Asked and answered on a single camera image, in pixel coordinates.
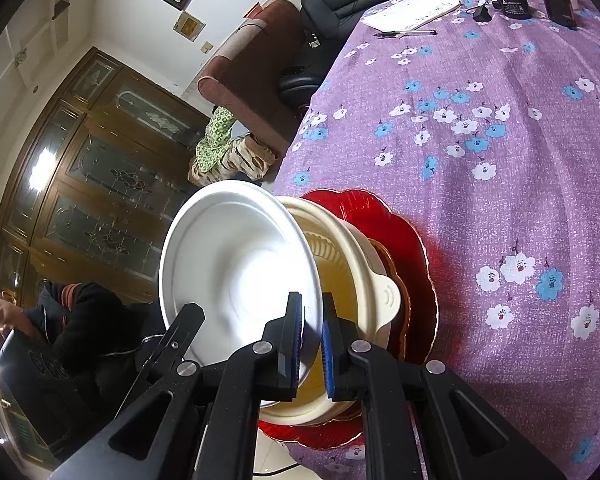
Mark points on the person in dark jacket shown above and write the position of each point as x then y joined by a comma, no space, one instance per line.
93,334

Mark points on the white foam bowl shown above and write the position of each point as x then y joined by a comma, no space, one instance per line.
235,251

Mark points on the wooden glass-door cabinet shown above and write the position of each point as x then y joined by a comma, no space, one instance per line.
97,184

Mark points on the small black adapter with cable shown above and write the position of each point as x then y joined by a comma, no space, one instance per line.
480,13

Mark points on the cream ceramic casserole dish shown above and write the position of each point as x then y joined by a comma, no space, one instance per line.
311,218

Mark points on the purple floral tablecloth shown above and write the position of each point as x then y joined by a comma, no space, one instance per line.
486,138

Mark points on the black laptop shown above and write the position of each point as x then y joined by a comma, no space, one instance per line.
64,411

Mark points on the brown armchair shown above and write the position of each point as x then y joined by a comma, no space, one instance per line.
244,73

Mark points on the red scalloped plate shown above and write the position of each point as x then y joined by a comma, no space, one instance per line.
412,331

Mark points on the white notepad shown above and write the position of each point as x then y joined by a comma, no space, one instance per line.
407,15

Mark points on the black ballpoint pen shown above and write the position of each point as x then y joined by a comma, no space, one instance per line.
406,33

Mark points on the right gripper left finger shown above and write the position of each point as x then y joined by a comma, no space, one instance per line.
280,376

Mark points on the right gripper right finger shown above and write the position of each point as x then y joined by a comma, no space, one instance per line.
340,376

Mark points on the green patterned cloth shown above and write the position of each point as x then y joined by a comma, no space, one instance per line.
229,151

